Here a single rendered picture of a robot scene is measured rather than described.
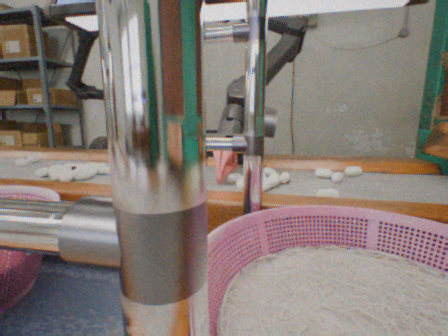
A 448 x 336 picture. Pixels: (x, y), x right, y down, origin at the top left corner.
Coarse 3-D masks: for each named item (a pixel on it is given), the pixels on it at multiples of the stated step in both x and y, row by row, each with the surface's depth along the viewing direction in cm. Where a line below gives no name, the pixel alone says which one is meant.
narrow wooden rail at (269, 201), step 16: (64, 192) 39; (80, 192) 38; (96, 192) 38; (208, 192) 38; (224, 192) 38; (240, 192) 38; (208, 208) 34; (224, 208) 34; (240, 208) 33; (272, 208) 32; (368, 208) 31; (384, 208) 31; (400, 208) 31; (416, 208) 31; (432, 208) 31; (208, 224) 35; (352, 224) 31; (352, 240) 31; (384, 240) 30; (400, 240) 30; (416, 240) 30
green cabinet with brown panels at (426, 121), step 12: (444, 0) 63; (444, 12) 63; (432, 24) 67; (444, 24) 62; (432, 36) 67; (444, 36) 62; (432, 48) 67; (444, 48) 62; (432, 60) 67; (444, 60) 63; (432, 72) 66; (444, 72) 63; (432, 84) 66; (444, 84) 64; (432, 96) 66; (444, 96) 63; (432, 108) 66; (444, 108) 63; (420, 120) 71; (432, 120) 66; (444, 120) 61
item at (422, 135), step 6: (420, 132) 71; (426, 132) 68; (420, 138) 71; (426, 138) 68; (420, 144) 71; (420, 150) 71; (414, 156) 74; (420, 156) 71; (426, 156) 68; (432, 156) 65; (438, 162) 63; (444, 162) 60; (444, 168) 60; (444, 174) 60
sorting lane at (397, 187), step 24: (0, 168) 69; (24, 168) 69; (240, 168) 68; (264, 192) 47; (288, 192) 47; (312, 192) 47; (360, 192) 47; (384, 192) 47; (408, 192) 47; (432, 192) 47
